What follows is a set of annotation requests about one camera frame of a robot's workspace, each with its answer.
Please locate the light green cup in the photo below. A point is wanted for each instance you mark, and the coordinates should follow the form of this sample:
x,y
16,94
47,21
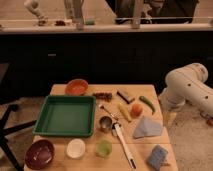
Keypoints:
x,y
103,148

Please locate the dark red bowl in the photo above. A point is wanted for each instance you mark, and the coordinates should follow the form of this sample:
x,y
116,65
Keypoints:
x,y
39,154

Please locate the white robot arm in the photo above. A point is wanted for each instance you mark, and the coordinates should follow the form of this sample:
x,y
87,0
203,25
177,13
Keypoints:
x,y
187,83

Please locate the brown grape bunch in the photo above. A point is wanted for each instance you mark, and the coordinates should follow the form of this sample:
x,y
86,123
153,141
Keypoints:
x,y
103,96

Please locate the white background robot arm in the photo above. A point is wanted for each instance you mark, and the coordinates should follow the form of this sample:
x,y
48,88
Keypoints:
x,y
33,7

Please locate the yellow corn cob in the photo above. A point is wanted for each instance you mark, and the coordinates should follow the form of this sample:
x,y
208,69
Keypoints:
x,y
124,112

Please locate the dark rectangular block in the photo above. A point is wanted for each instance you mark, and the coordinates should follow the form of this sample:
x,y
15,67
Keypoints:
x,y
125,96

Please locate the light blue folded cloth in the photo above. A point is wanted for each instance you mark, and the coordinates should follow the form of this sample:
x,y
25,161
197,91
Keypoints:
x,y
147,128

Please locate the black office chair base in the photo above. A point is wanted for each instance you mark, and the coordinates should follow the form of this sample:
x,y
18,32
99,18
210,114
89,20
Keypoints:
x,y
6,131

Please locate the metal measuring cup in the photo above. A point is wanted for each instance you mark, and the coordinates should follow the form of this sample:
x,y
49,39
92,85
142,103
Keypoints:
x,y
105,124

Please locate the small white bowl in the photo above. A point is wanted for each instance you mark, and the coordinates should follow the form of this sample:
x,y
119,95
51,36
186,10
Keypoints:
x,y
76,148

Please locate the green plastic tray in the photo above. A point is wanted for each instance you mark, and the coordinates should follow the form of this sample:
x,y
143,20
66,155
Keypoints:
x,y
66,116

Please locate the metal spoon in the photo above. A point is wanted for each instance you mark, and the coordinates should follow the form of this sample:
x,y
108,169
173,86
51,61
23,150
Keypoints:
x,y
101,106

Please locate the orange bowl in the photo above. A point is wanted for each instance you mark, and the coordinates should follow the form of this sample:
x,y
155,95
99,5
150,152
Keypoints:
x,y
76,87

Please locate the green chili pepper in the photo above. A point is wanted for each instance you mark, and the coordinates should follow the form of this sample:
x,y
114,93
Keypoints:
x,y
148,103

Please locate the blue sponge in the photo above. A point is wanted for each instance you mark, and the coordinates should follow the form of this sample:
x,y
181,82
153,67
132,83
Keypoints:
x,y
157,157

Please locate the orange peach fruit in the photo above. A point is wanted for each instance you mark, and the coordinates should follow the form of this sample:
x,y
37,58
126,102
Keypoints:
x,y
136,110

